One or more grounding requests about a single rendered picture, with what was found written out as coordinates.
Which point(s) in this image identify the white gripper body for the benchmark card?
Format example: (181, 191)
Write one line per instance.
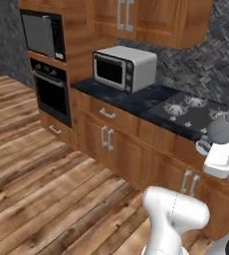
(222, 156)

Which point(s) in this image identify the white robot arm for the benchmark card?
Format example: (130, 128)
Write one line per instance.
(173, 215)

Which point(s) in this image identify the wooden counter drawer front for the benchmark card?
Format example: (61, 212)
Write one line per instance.
(119, 123)

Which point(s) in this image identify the wooden cupboard door under hob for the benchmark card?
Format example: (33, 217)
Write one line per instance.
(168, 172)
(219, 202)

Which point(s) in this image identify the black gas hob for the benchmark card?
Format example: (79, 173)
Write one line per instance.
(186, 111)

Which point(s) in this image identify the wooden base cupboard door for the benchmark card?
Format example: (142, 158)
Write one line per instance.
(128, 159)
(91, 136)

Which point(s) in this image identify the white countertop microwave oven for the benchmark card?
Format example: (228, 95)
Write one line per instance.
(133, 64)

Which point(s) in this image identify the wooden drawer under oven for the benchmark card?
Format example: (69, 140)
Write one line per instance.
(61, 134)

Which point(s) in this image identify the tall wooden oven cabinet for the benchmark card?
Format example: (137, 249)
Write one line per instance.
(78, 50)

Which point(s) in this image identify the black built-in microwave oven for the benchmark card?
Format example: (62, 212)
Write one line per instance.
(40, 35)

